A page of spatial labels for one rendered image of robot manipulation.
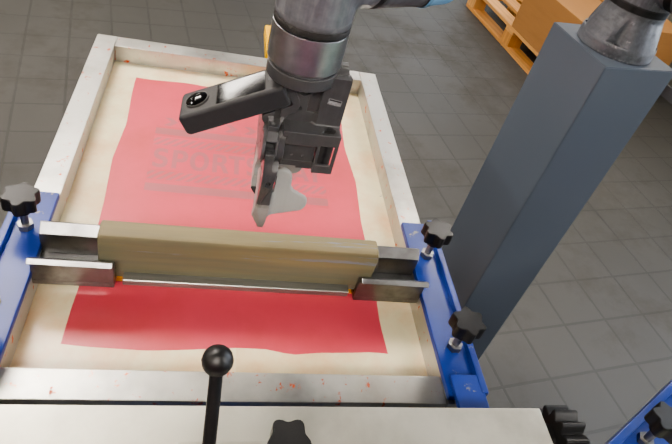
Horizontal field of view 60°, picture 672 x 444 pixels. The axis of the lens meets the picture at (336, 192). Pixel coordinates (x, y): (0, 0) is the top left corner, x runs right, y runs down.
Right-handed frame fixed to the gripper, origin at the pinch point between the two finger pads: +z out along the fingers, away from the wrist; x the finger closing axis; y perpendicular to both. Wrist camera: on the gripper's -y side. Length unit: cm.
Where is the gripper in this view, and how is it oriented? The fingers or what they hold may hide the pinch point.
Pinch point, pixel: (254, 203)
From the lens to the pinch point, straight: 71.0
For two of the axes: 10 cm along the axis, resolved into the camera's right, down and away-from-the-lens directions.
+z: -2.3, 7.3, 6.5
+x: -1.2, -6.8, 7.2
